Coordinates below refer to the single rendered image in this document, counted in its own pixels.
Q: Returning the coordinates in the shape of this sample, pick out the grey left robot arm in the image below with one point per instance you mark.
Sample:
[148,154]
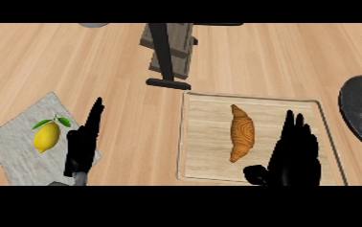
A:
[78,179]

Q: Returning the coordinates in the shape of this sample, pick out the grey round object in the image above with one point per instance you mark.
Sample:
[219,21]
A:
[94,25]

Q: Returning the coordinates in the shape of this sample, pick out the golden brown croissant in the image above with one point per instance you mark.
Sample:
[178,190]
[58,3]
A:
[242,134]

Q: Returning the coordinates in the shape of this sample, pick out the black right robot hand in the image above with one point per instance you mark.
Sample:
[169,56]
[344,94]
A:
[295,154]

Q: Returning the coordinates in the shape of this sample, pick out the dark round pan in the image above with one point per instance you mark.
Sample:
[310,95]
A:
[352,103]

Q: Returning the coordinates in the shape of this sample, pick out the pale wooden tray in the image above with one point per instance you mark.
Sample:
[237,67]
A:
[212,141]

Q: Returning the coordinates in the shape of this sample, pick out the grey cloth placemat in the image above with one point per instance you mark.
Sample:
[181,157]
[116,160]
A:
[29,151]

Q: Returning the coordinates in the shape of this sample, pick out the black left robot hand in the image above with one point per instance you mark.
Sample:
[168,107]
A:
[82,144]

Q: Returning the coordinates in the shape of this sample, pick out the yellow lemon with leaves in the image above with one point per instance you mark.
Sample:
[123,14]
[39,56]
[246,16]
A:
[48,135]

